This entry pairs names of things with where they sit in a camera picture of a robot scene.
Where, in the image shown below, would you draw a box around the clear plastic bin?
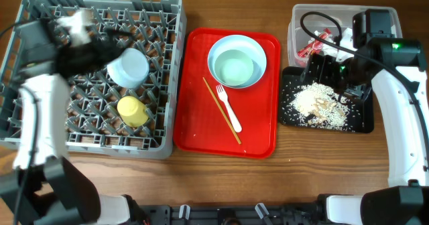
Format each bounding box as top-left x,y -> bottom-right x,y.
287,3 -> 403,68

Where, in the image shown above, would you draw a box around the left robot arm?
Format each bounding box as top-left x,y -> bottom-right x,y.
1,17 -> 143,224

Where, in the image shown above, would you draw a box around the red snack wrapper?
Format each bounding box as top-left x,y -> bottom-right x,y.
297,28 -> 332,58

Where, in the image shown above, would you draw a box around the white plastic fork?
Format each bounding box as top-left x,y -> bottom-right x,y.
216,84 -> 242,133

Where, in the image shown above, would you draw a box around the yellow plastic cup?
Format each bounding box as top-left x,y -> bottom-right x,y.
117,96 -> 149,127

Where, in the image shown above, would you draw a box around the rice food scraps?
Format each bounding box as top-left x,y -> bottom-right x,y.
279,80 -> 363,132

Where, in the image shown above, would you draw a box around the white tissue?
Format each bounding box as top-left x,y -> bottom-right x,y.
322,27 -> 357,62

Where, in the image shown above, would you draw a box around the green bowl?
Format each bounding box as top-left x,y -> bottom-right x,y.
214,50 -> 254,87

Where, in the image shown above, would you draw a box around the red plastic tray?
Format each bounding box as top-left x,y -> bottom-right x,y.
173,27 -> 282,159

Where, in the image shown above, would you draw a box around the light blue plate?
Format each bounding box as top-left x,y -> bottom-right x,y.
207,35 -> 267,88

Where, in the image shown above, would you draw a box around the black plastic tray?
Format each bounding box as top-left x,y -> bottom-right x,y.
278,66 -> 374,133

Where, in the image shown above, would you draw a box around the wooden chopstick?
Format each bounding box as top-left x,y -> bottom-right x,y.
202,77 -> 242,145

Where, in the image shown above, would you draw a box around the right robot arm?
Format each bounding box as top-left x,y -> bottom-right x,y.
301,9 -> 428,224

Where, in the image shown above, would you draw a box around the grey dishwasher rack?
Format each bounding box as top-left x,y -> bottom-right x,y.
17,0 -> 186,159

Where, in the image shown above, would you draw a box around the light blue bowl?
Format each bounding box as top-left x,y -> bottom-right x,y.
107,48 -> 149,88

